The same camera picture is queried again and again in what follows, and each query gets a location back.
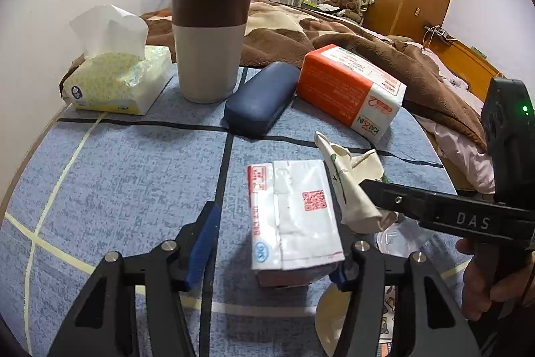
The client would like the blue lined tablecloth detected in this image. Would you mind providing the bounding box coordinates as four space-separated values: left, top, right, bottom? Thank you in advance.
0 66 469 357

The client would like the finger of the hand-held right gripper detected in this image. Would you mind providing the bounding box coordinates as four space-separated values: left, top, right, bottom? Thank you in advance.
360 179 535 243

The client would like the yellow tissue pack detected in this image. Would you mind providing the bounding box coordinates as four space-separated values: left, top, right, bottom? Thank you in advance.
62 4 173 116

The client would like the dark blue glasses case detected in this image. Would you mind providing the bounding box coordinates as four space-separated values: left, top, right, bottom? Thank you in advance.
223 62 299 139

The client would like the white green paper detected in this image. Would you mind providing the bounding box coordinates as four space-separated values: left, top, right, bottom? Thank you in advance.
314 130 398 233

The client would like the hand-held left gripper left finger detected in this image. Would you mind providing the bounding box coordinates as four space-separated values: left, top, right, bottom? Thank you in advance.
47 201 222 357

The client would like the wooden headboard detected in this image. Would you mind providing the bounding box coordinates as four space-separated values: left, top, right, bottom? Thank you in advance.
426 37 508 92

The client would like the patterned white paper cup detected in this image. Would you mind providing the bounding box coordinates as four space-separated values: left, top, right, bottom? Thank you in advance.
315 286 398 357

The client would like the pink milk carton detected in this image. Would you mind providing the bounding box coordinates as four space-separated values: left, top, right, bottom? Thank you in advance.
246 159 345 288

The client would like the beige tumbler with brown band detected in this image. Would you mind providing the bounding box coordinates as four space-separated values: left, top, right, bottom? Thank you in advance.
171 0 252 104

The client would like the white charger cable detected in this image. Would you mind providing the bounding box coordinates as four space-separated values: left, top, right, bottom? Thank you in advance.
424 22 450 42

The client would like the person's right hand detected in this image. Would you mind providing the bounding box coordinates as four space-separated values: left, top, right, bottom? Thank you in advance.
455 238 535 320

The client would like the orange and white tissue pack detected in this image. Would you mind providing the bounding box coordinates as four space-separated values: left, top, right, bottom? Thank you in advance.
295 44 407 144

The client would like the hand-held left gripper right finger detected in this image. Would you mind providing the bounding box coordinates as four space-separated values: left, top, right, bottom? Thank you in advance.
330 240 481 357

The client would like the brown blanket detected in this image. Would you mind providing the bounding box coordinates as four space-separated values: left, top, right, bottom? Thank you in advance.
140 0 488 151

